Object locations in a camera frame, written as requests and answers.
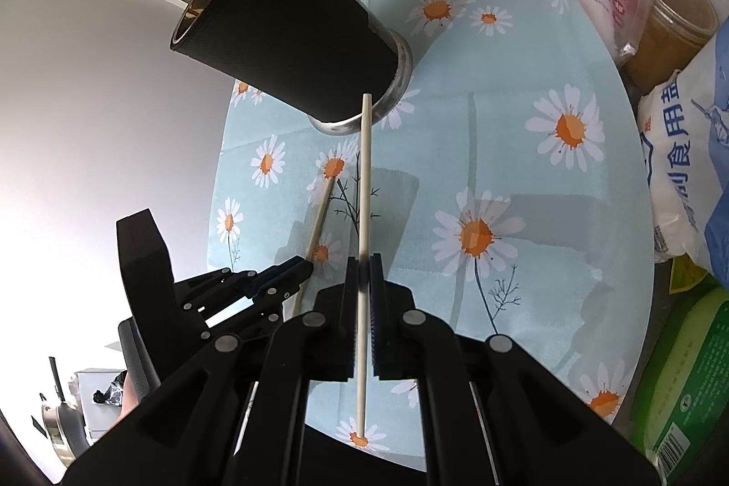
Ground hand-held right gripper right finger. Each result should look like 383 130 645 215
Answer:
370 254 662 486

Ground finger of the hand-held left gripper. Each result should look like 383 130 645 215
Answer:
196 299 287 344
174 255 316 314

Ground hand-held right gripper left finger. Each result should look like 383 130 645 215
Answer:
62 258 361 486

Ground wooden chopstick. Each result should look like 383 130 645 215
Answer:
354 93 375 437
290 173 338 317

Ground black utensil holder cup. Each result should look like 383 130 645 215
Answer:
169 0 414 137

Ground person's left forearm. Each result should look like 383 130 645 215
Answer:
119 369 140 421

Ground black crumpled bag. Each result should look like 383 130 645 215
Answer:
94 372 129 407

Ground daisy print tablecloth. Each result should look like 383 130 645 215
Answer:
208 0 655 455

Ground white low cabinet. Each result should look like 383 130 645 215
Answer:
74 369 129 441

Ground grey frying pan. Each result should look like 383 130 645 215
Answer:
34 358 92 464

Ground yellow green package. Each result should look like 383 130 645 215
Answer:
669 255 724 296

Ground green box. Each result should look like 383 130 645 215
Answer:
629 286 729 476

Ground white blue salt bag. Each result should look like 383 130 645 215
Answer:
637 16 729 287

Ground plastic jar brown contents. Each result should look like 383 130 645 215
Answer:
623 0 719 91

